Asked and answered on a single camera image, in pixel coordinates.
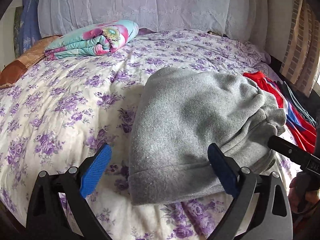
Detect grey fleece sweatpants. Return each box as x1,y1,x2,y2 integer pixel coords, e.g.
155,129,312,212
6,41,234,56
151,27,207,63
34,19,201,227
128,67,286,205

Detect right hand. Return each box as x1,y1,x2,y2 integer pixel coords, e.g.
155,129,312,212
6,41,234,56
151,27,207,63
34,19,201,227
288,172,319,213

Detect red white blue garment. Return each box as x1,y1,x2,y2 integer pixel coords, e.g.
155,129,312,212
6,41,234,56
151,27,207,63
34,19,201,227
244,72,316,153

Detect dark green black garment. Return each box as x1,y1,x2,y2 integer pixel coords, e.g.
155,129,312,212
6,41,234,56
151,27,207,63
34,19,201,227
277,81,316,127

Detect beige brick pattern curtain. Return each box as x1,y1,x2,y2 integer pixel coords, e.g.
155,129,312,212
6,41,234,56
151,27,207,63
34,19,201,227
280,0,319,97

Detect purple floral bed quilt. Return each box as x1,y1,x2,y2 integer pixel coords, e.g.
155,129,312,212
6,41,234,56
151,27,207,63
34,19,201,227
1,29,277,239

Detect brown orange pillow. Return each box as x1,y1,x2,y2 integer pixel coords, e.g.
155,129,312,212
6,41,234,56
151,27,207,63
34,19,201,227
0,35,62,89

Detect blue patterned pillow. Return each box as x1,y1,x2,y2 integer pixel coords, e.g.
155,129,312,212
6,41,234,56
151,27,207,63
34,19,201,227
18,0,41,54

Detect folded floral teal pink blanket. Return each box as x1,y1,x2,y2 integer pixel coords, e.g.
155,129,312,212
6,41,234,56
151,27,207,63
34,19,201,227
44,20,139,60

